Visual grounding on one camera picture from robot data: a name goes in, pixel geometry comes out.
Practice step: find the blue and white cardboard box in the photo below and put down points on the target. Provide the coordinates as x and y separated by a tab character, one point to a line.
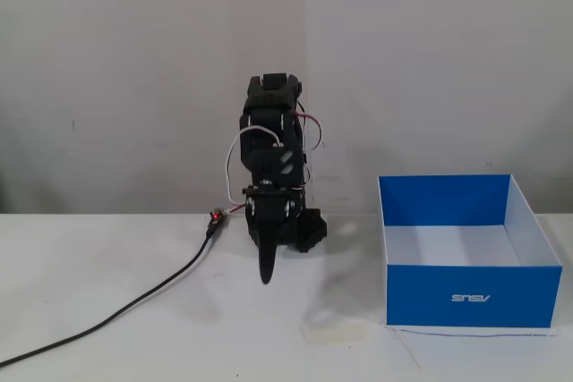
470	297

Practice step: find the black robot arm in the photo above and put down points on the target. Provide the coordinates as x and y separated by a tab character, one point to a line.
268	131

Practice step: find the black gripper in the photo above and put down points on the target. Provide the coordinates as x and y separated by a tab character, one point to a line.
269	212

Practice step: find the small controller board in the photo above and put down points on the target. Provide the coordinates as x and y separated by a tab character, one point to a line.
216	220

